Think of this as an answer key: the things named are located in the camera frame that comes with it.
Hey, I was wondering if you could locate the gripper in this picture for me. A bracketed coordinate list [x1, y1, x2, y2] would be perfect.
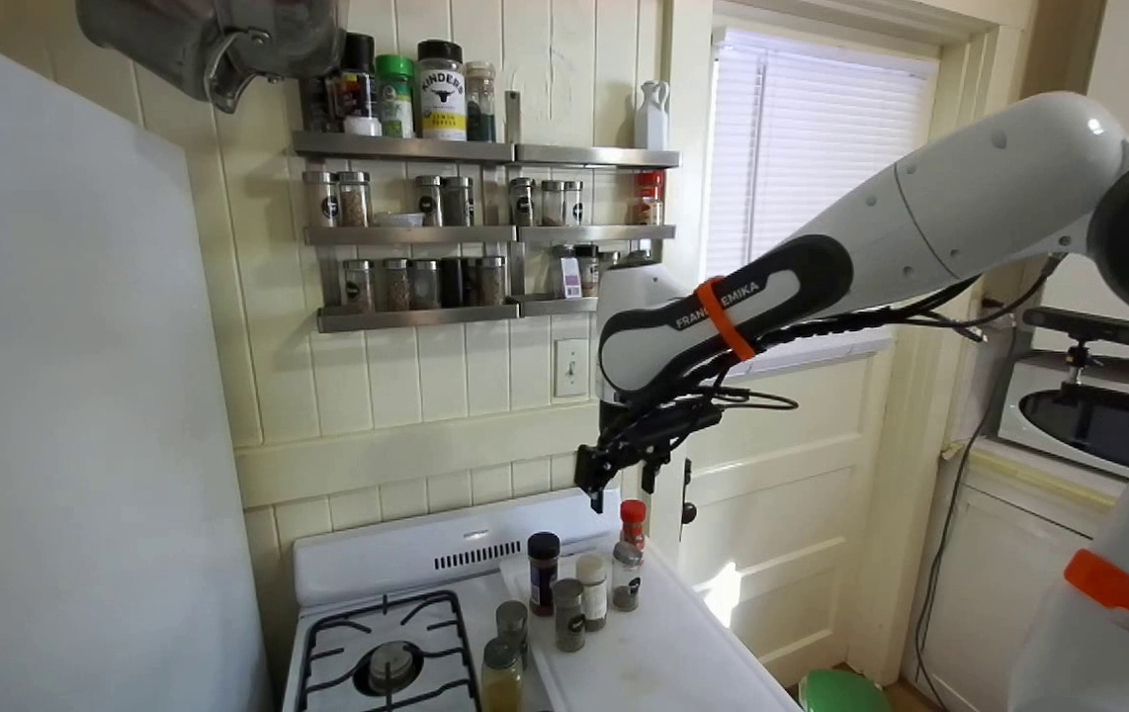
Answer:
[574, 396, 726, 515]

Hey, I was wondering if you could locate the clear spice bottle grey cap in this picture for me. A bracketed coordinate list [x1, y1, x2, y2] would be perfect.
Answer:
[612, 541, 645, 613]

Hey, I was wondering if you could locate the spice bottle white cap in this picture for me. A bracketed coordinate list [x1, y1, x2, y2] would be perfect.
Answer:
[575, 554, 610, 633]

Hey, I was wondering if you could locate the dark spice bottle black cap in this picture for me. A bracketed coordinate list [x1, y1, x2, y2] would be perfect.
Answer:
[527, 532, 563, 618]

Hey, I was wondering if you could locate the yellow spice bottle grey cap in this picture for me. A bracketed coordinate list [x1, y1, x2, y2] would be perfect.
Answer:
[480, 638, 526, 712]

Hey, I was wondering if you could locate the red cap sauce bottle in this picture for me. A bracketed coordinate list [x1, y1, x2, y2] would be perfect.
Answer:
[633, 171, 666, 227]

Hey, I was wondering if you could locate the white ceramic bottle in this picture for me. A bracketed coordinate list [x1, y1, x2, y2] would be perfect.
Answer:
[633, 79, 672, 151]

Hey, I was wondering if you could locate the bottle green cap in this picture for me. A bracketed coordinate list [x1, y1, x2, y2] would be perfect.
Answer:
[374, 54, 416, 139]

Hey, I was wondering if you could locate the tall bottle black cap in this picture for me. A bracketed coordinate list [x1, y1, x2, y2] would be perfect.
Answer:
[339, 33, 379, 122]

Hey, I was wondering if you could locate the cream panel door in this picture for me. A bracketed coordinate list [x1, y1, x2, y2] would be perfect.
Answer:
[661, 331, 900, 685]

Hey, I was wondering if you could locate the spice jar pink label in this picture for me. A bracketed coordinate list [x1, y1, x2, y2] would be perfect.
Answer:
[552, 247, 584, 301]

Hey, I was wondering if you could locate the white gas stove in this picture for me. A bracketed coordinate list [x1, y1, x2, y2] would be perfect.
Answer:
[282, 489, 625, 712]

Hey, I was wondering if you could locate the stove burner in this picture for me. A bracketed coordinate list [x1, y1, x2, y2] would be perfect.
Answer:
[295, 590, 482, 712]

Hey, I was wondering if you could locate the green round lid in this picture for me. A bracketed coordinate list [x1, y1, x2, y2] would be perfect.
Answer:
[799, 668, 894, 712]

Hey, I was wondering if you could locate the narrow metal spice rack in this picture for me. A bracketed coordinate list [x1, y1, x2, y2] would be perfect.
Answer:
[515, 145, 682, 318]

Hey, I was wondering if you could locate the window with white blinds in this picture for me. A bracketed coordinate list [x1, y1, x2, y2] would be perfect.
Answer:
[702, 28, 942, 379]

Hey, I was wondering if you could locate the white cabinet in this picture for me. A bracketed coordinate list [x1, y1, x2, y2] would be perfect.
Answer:
[905, 440, 1124, 712]

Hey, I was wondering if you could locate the wide metal spice rack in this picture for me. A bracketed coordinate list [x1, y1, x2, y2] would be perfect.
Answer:
[290, 91, 523, 334]

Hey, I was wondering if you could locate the jar of dark herbs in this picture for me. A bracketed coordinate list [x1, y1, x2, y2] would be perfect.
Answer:
[465, 61, 498, 143]

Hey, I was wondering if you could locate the large jar black lid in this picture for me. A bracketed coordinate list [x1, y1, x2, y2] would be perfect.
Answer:
[416, 40, 468, 142]

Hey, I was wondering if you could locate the white microwave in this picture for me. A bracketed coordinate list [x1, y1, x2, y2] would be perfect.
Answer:
[997, 352, 1129, 482]

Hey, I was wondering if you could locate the large white board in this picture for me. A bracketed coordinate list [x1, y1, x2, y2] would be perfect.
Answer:
[0, 20, 275, 712]

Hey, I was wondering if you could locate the grey metal pot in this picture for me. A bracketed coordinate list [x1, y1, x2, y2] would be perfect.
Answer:
[75, 0, 349, 113]

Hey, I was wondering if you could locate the light switch plate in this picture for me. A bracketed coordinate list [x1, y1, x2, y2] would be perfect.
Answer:
[554, 338, 591, 401]

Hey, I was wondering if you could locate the black cable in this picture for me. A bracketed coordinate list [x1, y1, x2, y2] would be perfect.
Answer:
[913, 381, 1012, 705]

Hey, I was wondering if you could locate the camera on mount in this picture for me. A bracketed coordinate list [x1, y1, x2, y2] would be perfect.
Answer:
[1022, 306, 1129, 388]

